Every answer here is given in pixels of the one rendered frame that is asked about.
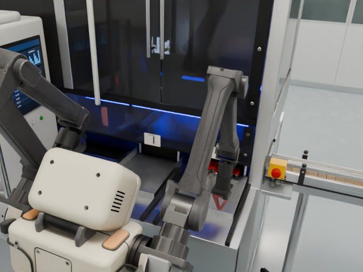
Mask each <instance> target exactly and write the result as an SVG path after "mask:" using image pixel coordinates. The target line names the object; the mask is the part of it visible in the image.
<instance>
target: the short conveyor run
mask: <svg viewBox="0 0 363 272"><path fill-rule="evenodd" d="M307 154H308V150H304V154H303V155H302V159H301V158H295V157H290V156H286V155H281V154H276V153H272V155H274V156H277V157H282V158H288V162H287V167H286V173H285V176H286V183H291V184H293V189H292V190H293V191H296V192H301V193H305V194H309V195H314V196H319V197H322V198H327V199H331V200H336V201H341V202H345V203H350V204H353V205H357V206H362V207H363V171H361V170H357V169H352V168H347V167H341V166H336V165H330V164H325V163H322V162H316V161H311V160H307V157H308V155H307ZM272 155H271V156H272ZM267 173H268V167H266V169H265V175H264V181H265V178H268V179H271V177H269V176H267ZM263 184H264V182H263Z"/></svg>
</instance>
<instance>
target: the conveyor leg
mask: <svg viewBox="0 0 363 272"><path fill-rule="evenodd" d="M309 197H310V195H309V194H305V193H301V192H299V195H298V200H297V205H296V208H295V213H294V218H293V222H292V227H291V232H290V236H289V239H288V244H287V249H286V254H285V258H284V263H283V268H282V271H281V272H291V271H292V267H293V263H294V258H295V254H296V251H297V247H298V242H299V238H300V234H301V229H302V226H303V222H304V218H305V213H306V209H307V205H308V200H309Z"/></svg>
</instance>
